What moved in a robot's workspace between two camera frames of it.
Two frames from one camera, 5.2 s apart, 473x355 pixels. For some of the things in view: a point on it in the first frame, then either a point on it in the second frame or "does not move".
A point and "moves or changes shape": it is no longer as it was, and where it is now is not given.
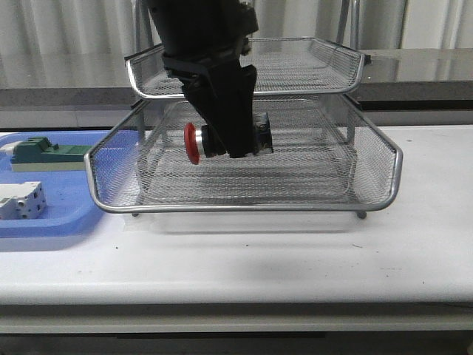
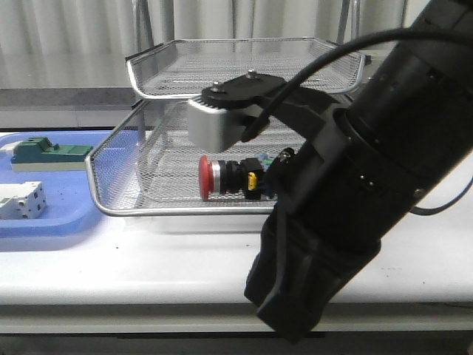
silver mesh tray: x=279 y=66 does not move
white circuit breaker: x=23 y=200 does not move
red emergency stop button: x=202 y=142 moves or changes shape
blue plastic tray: x=71 y=209 does not move
